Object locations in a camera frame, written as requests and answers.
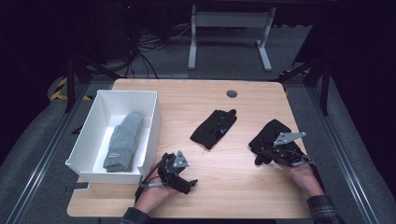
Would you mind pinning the yellow black floor tape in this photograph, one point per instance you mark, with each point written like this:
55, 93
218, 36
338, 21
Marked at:
62, 90

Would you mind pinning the person's right hand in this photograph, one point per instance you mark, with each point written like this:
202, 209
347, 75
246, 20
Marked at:
303, 179

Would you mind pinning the black metal stand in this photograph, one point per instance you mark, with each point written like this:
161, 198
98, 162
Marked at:
71, 84
324, 87

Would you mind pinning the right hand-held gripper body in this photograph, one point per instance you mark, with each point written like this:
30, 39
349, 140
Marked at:
289, 155

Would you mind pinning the metal floor rail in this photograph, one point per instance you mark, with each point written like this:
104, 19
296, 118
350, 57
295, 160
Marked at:
46, 155
342, 161

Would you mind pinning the grey mitten with label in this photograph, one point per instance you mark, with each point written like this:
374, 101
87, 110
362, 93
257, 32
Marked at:
124, 140

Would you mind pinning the white desk frame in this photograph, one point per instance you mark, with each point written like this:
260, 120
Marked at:
230, 20

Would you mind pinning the round grey table grommet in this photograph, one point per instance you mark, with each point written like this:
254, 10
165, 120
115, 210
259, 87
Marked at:
232, 93

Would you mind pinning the person's left hand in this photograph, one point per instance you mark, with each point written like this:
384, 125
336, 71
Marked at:
152, 196

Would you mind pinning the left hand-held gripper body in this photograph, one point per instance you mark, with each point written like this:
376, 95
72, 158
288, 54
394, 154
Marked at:
169, 172

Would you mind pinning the white rectangular box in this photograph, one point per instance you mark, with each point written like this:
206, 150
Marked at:
102, 133

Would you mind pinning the black glove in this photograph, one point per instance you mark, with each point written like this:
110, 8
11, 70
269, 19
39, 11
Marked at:
269, 133
213, 129

